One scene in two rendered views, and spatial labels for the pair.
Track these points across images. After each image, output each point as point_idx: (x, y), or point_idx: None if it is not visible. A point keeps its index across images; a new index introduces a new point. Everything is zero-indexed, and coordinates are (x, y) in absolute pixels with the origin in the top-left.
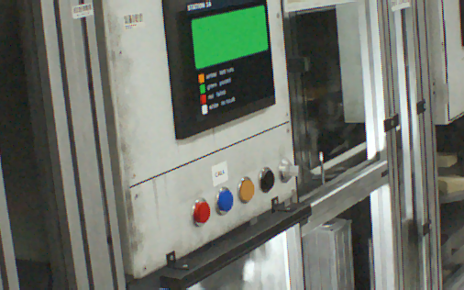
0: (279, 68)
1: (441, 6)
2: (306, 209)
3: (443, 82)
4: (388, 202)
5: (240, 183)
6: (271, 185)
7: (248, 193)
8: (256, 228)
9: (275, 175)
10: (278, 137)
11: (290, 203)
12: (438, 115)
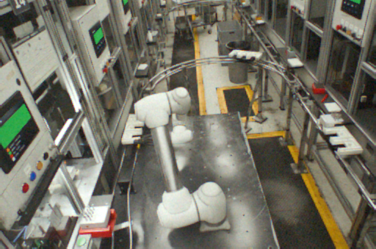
0: (37, 116)
1: (87, 50)
2: (62, 156)
3: (94, 73)
4: (87, 123)
5: (36, 165)
6: (48, 156)
7: (40, 166)
8: (47, 176)
9: (48, 150)
10: (45, 138)
11: (56, 152)
12: (95, 84)
